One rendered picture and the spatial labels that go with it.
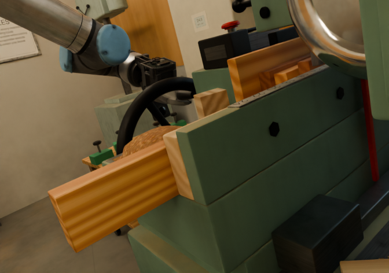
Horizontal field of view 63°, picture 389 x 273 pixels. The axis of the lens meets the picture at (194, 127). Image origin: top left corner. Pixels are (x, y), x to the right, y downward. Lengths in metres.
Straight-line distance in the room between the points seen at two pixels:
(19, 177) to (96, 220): 3.03
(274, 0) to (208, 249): 0.26
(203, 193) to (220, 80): 0.32
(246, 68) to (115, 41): 0.44
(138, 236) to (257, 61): 0.26
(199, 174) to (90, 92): 3.17
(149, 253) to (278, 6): 0.31
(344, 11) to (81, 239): 0.21
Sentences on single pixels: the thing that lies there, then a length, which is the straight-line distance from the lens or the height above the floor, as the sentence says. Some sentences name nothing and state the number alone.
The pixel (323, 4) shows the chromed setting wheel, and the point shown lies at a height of 1.01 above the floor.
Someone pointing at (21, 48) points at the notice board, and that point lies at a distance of 3.22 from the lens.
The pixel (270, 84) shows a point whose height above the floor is 0.94.
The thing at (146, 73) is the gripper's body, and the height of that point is 0.97.
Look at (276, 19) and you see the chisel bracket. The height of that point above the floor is 1.01.
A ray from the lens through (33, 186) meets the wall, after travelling 3.29.
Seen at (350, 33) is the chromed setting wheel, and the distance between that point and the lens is 0.21.
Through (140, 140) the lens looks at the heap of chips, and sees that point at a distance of 0.35.
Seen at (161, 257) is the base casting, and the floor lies 0.80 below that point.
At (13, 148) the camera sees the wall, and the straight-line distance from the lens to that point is 3.20.
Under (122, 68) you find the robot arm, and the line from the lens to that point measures 0.89.
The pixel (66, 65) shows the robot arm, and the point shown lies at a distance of 0.89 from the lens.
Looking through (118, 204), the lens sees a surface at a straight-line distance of 0.23.
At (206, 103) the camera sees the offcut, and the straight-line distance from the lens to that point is 0.43.
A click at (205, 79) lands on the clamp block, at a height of 0.94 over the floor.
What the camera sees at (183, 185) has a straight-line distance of 0.24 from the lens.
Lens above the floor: 1.01
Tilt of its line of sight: 14 degrees down
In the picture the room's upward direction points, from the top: 15 degrees counter-clockwise
